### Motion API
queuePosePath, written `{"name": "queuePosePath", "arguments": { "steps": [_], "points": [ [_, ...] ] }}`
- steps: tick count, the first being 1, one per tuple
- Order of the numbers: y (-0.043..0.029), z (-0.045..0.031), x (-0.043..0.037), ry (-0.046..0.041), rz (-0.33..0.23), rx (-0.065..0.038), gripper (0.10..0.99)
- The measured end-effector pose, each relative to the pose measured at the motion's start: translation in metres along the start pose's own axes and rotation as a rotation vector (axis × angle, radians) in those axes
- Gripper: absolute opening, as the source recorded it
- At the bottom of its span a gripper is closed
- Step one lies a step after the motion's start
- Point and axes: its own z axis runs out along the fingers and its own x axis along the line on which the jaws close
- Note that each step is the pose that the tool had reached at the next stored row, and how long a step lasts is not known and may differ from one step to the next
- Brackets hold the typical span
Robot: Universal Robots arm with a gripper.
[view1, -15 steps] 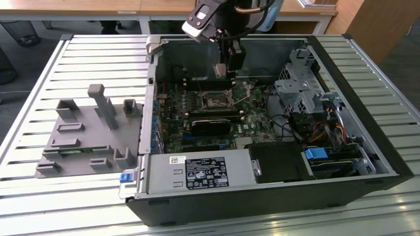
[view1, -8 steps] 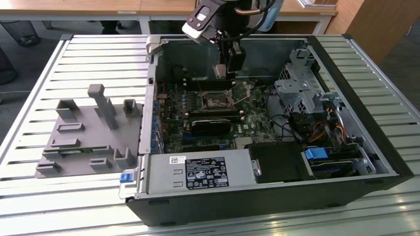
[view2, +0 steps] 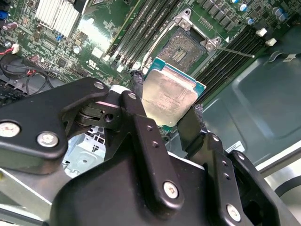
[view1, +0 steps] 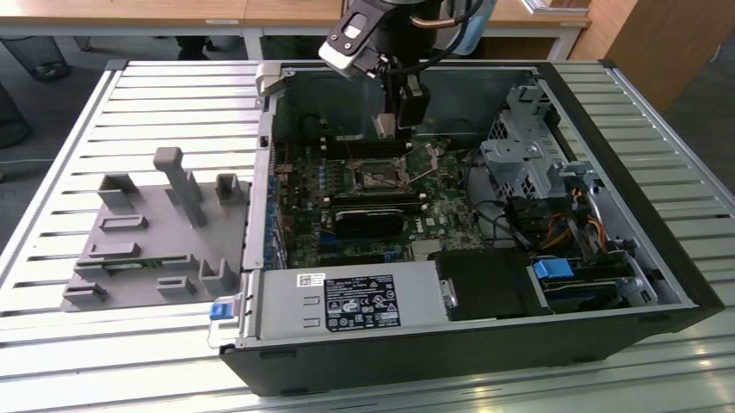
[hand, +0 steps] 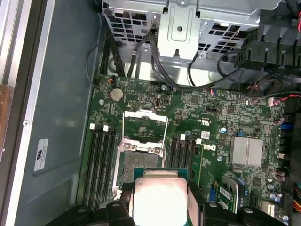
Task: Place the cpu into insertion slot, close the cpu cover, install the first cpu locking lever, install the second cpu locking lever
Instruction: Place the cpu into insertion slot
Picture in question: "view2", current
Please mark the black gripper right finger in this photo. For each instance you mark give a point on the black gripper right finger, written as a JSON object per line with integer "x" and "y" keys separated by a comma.
{"x": 190, "y": 131}

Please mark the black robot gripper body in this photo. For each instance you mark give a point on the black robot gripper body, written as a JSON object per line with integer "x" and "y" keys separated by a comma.
{"x": 105, "y": 188}

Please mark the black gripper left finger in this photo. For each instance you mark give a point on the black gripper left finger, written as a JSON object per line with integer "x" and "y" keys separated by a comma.
{"x": 35, "y": 113}

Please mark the silver topped CPU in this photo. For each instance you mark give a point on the silver topped CPU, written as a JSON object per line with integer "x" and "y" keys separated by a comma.
{"x": 169, "y": 94}

